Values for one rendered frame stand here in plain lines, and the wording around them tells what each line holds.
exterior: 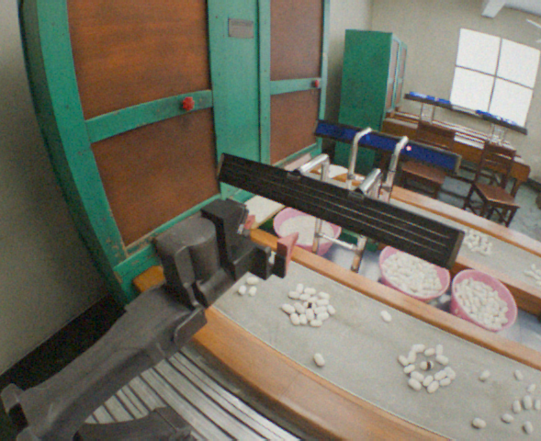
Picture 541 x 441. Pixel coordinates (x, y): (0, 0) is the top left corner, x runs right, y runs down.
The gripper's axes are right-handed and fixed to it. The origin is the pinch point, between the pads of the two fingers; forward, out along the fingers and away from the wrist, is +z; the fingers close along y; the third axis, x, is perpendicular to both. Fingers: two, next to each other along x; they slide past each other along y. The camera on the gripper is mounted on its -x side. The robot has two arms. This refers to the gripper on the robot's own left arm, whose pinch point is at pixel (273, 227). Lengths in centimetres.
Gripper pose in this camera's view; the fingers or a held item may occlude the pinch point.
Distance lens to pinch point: 47.7
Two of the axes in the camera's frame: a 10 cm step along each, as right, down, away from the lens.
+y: -8.2, -3.3, 4.7
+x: -0.1, 8.3, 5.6
